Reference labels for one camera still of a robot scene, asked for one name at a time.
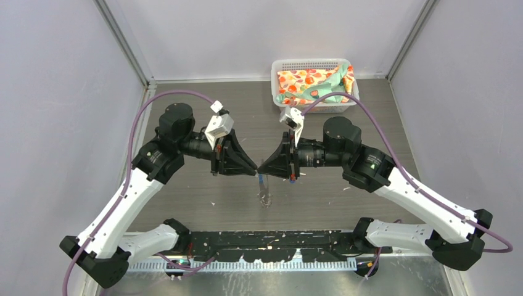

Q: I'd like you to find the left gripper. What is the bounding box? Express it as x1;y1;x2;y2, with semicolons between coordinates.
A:
178;129;258;176

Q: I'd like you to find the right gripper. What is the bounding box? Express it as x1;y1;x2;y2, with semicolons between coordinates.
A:
257;128;347;181

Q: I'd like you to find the large metal keyring disc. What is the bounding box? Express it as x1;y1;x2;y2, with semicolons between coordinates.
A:
257;174;272;208

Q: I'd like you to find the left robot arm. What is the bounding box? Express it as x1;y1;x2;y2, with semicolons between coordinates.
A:
60;103;257;289

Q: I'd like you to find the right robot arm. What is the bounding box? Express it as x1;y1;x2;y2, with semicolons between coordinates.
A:
258;117;493;271

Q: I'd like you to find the floral patterned cloth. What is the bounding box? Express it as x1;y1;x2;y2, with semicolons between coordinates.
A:
276;63;355;105

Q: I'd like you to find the white plastic basket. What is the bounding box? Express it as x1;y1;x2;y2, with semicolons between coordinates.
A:
270;58;360;110

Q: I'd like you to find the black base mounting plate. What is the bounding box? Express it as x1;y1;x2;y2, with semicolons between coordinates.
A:
171;230;378;263

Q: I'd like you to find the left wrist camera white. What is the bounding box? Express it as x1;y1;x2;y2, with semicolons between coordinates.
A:
204;101;234;149

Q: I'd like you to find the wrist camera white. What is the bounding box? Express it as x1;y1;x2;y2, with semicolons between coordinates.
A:
279;106;305;147
204;101;234;149

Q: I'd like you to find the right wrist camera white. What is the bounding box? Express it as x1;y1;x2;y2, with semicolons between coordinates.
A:
279;106;305;147

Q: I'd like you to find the aluminium frame rail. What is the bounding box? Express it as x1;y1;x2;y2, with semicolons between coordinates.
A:
86;228;461;274

